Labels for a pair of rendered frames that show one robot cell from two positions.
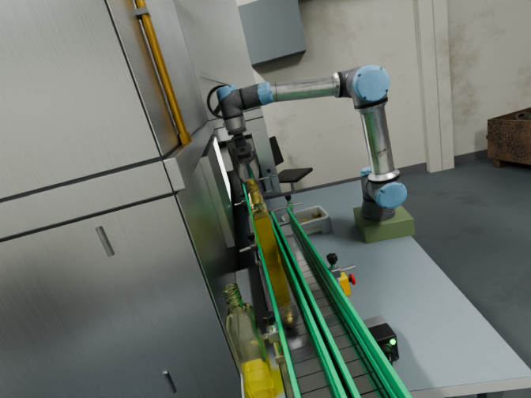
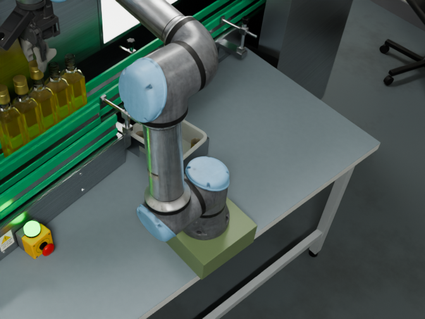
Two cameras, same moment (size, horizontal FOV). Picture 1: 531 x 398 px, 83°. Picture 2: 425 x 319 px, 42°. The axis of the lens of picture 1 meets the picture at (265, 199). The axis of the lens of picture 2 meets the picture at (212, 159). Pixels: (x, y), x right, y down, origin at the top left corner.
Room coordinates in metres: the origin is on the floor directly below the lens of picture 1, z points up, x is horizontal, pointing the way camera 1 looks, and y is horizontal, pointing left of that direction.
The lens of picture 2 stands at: (0.46, -1.05, 2.13)
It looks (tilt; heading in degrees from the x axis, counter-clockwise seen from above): 47 degrees down; 35
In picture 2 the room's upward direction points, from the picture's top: 7 degrees clockwise
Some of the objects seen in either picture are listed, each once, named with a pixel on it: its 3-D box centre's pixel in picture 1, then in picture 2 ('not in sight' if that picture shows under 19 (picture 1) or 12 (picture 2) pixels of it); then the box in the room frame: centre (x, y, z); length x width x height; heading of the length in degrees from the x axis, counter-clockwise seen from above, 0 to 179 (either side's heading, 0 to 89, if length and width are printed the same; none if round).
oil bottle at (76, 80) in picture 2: not in sight; (74, 97); (1.24, 0.04, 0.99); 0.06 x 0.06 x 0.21; 3
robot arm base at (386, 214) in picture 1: (377, 204); (204, 208); (1.26, -0.49, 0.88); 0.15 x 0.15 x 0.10
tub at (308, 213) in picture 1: (305, 223); (167, 142); (1.45, -0.17, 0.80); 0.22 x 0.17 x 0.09; 93
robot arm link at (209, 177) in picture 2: (375, 180); (205, 185); (1.25, -0.49, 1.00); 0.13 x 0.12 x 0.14; 175
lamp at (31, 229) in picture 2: not in sight; (31, 228); (0.90, -0.17, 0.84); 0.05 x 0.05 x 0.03
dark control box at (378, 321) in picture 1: (376, 341); not in sight; (0.62, -0.19, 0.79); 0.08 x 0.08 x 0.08; 3
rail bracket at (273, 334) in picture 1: (265, 340); not in sight; (0.56, 0.08, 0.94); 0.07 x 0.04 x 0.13; 93
